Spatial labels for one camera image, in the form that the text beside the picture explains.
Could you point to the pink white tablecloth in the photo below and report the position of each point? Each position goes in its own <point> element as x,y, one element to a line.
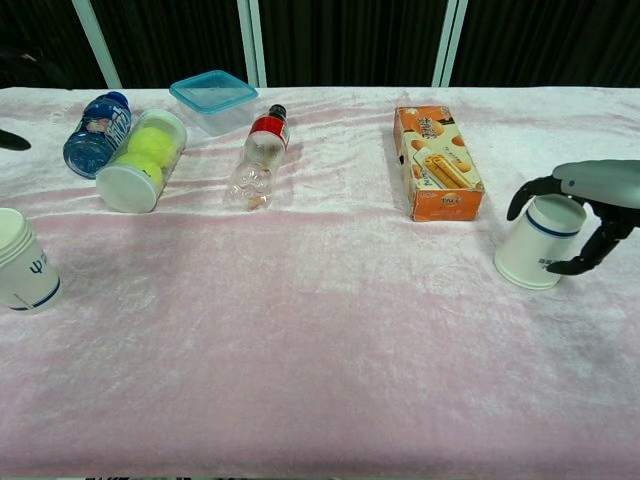
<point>320,325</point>

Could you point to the clear tennis ball tube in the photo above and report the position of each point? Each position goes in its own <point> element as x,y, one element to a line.
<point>125,187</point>

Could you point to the black curtain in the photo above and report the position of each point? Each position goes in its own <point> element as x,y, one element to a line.
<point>350,40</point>

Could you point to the black grey right robot hand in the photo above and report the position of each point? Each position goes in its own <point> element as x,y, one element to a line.
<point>605,182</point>

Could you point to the white paper cup blue logo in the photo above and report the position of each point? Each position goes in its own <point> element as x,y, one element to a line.
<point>535,245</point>

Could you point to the clear container with teal lid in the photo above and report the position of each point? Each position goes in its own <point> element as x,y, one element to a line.
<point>215,100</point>

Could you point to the white frame post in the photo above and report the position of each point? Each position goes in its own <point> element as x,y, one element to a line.
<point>450,45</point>
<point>97,45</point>
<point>252,45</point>

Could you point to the blue plastic drink bottle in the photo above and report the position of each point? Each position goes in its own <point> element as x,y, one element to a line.
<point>95,135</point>

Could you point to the clear bottle with red label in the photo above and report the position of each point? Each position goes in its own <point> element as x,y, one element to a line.
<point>260,160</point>

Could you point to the orange biscuit box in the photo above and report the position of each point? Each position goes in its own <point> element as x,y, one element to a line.
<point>445,170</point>

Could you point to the yellow tennis ball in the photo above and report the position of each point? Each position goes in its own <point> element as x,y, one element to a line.
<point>145,172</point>
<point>150,145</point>

